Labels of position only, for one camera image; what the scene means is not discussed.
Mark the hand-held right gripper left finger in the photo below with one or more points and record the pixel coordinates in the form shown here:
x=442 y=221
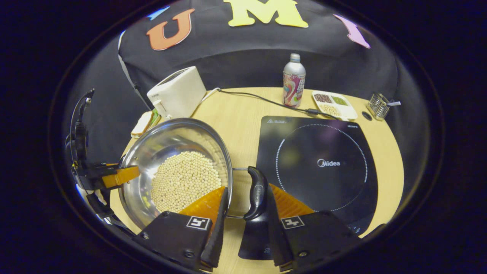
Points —
x=218 y=228

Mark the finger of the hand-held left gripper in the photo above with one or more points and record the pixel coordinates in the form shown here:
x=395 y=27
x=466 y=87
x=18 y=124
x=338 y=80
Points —
x=120 y=177
x=104 y=166

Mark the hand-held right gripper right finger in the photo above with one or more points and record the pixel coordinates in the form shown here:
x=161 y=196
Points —
x=276 y=236

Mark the black induction cooktop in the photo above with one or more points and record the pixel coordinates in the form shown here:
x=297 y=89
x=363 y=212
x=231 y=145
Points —
x=323 y=144

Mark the bread slice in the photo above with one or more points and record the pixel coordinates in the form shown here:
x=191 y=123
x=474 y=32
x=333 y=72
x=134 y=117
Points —
x=141 y=125

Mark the white toaster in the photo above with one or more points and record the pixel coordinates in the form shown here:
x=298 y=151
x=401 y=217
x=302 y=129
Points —
x=179 y=93

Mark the white divided bean tray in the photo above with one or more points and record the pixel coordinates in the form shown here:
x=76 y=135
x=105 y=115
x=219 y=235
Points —
x=335 y=104

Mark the black table grommet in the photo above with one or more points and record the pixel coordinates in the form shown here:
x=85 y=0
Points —
x=366 y=115

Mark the silver drink bottle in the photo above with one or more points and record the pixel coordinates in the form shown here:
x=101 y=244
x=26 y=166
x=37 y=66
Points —
x=293 y=83

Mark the black backdrop cloth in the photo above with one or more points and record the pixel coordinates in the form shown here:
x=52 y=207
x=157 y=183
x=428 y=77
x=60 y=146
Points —
x=243 y=49

